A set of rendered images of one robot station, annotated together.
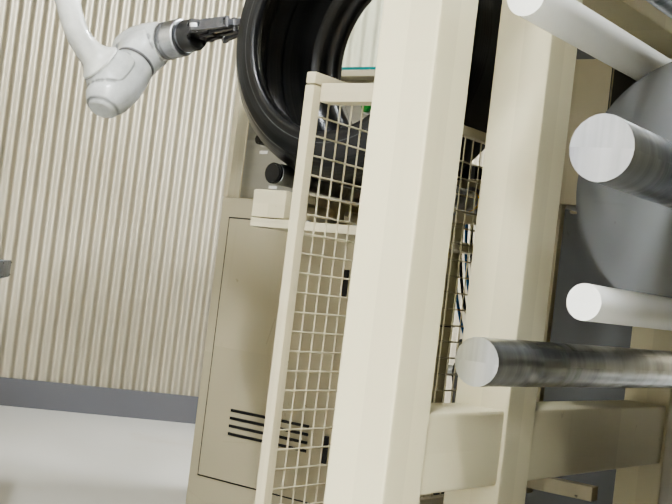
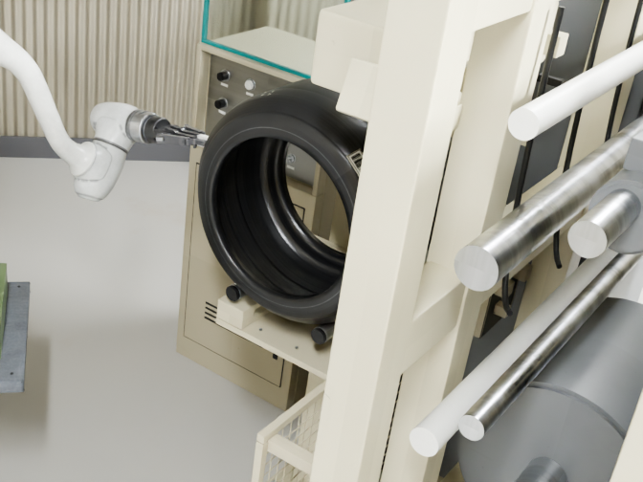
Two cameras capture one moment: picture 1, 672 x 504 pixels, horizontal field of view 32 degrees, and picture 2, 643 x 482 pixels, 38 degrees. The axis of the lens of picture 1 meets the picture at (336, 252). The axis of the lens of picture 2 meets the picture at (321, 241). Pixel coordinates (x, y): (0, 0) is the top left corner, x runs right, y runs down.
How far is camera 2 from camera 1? 159 cm
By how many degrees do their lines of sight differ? 30
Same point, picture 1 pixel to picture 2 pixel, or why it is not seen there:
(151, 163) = not seen: outside the picture
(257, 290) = not seen: hidden behind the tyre
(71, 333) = (70, 99)
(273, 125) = (231, 270)
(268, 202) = (229, 314)
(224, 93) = not seen: outside the picture
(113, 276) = (99, 53)
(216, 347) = (191, 255)
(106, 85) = (90, 186)
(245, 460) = (218, 338)
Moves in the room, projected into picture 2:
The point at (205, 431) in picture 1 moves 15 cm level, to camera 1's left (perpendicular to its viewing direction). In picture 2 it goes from (188, 310) to (148, 306)
